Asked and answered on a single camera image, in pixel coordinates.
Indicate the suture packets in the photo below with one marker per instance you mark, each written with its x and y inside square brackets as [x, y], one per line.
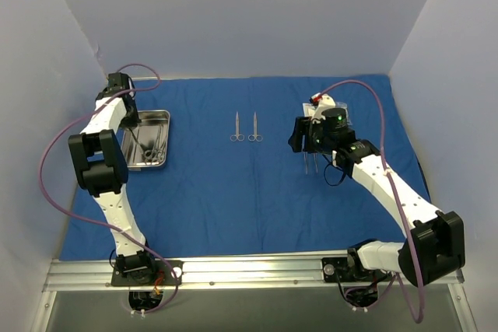
[343, 106]

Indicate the white sterile packet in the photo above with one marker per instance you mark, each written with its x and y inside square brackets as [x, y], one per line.
[308, 109]

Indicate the blue surgical drape cloth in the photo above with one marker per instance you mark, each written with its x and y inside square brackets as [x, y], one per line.
[218, 197]

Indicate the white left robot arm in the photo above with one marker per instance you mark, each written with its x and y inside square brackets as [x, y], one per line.
[102, 170]

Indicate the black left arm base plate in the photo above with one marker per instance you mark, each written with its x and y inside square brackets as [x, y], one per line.
[156, 274]

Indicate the steel surgical instruments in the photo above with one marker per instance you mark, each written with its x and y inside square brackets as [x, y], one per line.
[152, 152]

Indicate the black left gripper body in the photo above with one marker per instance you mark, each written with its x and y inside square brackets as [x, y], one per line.
[130, 115]

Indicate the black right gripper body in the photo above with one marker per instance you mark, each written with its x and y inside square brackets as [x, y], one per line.
[302, 136]

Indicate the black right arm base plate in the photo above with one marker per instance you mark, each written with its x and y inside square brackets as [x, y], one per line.
[343, 270]

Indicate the aluminium front rail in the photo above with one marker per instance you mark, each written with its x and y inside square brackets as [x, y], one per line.
[278, 270]

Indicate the metal surgical instrument tray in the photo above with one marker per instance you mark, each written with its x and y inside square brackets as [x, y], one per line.
[148, 118]

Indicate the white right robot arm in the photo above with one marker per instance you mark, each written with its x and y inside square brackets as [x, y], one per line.
[434, 244]

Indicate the long steel forceps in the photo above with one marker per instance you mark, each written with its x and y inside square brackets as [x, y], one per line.
[305, 158]
[315, 163]

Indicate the steel surgical scissors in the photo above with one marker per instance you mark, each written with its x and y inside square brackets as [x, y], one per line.
[255, 136]
[237, 136]

